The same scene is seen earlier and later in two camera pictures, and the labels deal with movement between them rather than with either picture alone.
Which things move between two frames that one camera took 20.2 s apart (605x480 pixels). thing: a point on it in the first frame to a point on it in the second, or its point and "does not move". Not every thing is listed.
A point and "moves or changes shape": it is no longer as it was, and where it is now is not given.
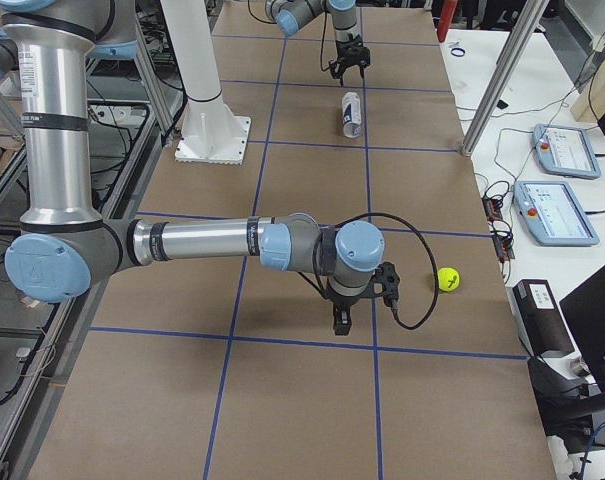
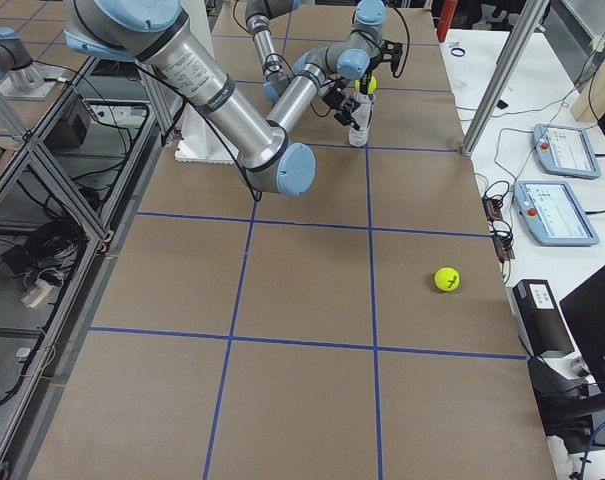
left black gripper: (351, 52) to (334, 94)
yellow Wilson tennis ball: (448, 279) to (371, 87)
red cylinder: (446, 18) does not move
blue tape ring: (457, 55) does not move
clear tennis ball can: (351, 115) moves or changes shape
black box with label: (543, 323) does not move
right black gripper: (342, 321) to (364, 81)
